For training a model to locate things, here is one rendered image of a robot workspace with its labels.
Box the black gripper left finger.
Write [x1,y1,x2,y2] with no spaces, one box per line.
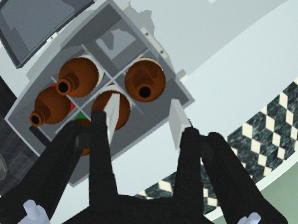
[0,94,125,224]

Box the grey divided crate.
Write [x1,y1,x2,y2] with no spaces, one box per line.
[4,0,195,162]

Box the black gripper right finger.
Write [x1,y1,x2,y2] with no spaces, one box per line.
[168,99,288,224]

